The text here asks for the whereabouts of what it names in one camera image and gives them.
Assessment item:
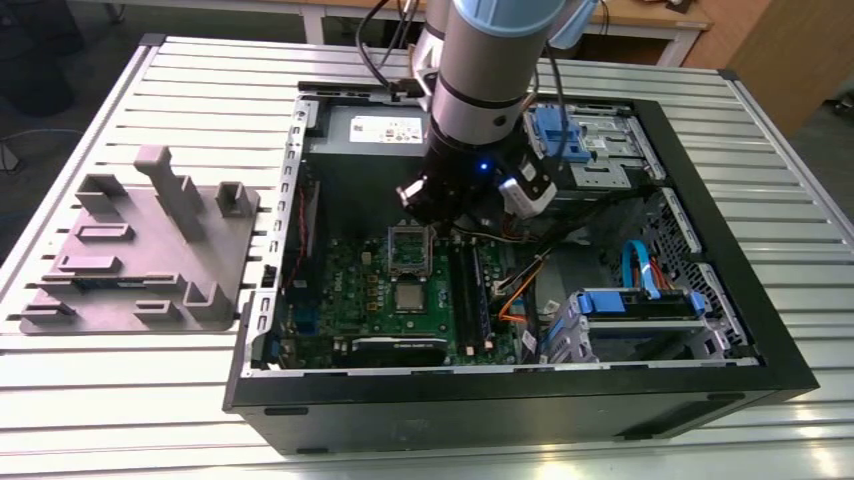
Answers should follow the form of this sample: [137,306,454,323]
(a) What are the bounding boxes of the brown wooden cabinet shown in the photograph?
[686,0,854,136]

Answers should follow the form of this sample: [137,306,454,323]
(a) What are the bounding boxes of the black RAM slot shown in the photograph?
[448,237,470,351]

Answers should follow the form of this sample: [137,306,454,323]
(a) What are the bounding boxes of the black open PC case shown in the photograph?
[222,79,821,456]

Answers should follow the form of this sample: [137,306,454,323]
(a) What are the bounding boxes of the black graphics card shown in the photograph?
[350,335,450,369]

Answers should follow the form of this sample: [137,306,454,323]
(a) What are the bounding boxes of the black office chair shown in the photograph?
[0,0,86,119]

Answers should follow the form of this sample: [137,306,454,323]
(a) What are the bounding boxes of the green RAM stick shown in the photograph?
[73,277,149,292]

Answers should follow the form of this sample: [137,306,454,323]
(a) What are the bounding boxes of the metal disk bay cage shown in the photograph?
[517,102,669,216]

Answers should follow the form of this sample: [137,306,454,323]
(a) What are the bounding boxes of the metal socket cover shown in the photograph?
[388,223,432,275]

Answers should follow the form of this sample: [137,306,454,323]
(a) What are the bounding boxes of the orange wires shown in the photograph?
[497,289,536,326]

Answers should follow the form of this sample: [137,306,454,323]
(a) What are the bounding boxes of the wooden desk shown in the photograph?
[584,0,716,66]

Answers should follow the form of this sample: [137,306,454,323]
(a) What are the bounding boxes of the black disk in blue carrier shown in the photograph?
[573,287,709,321]

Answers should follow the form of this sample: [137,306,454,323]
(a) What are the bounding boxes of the black sleeved cable bundle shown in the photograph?
[493,185,669,299]

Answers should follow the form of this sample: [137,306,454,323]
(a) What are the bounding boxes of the thin red wire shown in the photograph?
[293,174,321,289]

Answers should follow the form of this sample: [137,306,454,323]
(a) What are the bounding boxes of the metal disk bay frame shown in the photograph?
[544,294,763,366]

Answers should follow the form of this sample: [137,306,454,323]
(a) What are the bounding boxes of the CPU socket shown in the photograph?
[390,279,433,316]

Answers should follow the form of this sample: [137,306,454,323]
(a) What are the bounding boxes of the blue disk carrier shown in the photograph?
[530,107,596,164]

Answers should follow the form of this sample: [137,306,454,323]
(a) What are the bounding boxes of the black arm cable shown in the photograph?
[357,0,406,99]

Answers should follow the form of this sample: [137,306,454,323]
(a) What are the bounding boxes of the silver CPU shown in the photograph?
[394,283,429,309]

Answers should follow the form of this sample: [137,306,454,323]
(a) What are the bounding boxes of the black RAM stick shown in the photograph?
[469,238,497,349]

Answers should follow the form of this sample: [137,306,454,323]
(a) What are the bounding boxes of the grey parts rack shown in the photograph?
[18,144,263,335]

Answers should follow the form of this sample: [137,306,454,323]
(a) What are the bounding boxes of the grey power supply unit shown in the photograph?
[305,105,442,236]

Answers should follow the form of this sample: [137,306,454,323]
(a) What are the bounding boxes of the green motherboard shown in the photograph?
[279,234,522,369]

